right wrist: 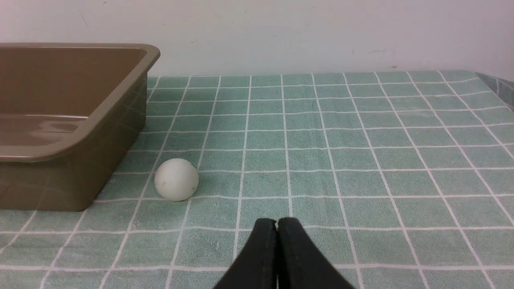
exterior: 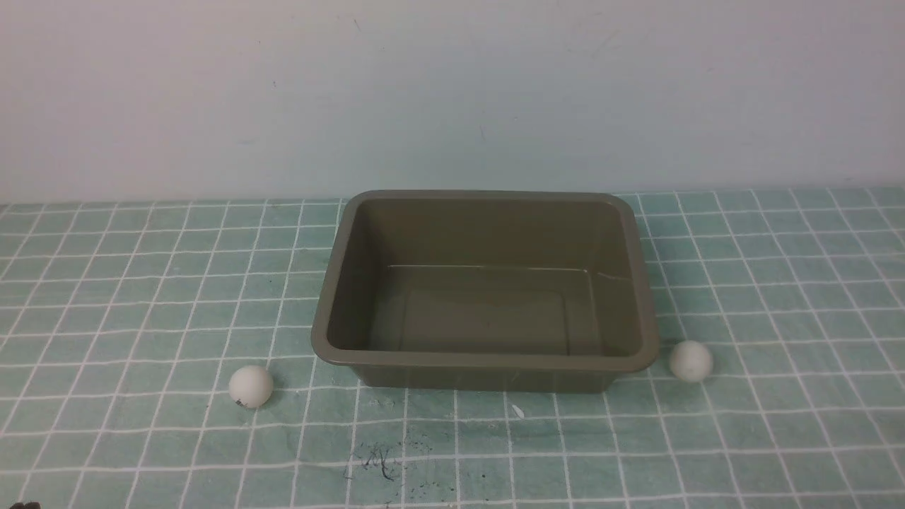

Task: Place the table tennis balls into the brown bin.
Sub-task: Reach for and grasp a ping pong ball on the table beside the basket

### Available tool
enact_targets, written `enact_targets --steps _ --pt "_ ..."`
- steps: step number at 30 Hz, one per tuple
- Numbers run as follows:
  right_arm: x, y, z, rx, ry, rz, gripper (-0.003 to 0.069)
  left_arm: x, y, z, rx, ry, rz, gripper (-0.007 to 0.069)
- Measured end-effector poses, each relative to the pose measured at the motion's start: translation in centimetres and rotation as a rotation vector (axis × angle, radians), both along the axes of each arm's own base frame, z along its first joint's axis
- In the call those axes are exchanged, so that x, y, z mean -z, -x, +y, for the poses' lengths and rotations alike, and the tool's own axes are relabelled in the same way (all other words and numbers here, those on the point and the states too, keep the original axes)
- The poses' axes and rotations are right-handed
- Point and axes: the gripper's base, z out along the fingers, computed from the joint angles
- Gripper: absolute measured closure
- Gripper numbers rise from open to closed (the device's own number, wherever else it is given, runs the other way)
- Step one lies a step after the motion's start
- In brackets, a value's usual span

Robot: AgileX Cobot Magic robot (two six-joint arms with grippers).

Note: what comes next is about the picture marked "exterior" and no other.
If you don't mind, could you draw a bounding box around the white ping-pong ball with mark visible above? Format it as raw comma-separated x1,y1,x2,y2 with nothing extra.
228,365,274,409

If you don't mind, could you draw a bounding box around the plain white ping-pong ball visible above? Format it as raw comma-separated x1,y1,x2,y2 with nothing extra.
669,339,714,383

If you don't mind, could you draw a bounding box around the olive green plastic bin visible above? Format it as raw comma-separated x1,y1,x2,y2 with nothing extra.
310,190,660,393

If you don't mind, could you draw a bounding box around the green checkered table cloth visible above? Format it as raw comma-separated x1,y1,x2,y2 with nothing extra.
1,186,904,508

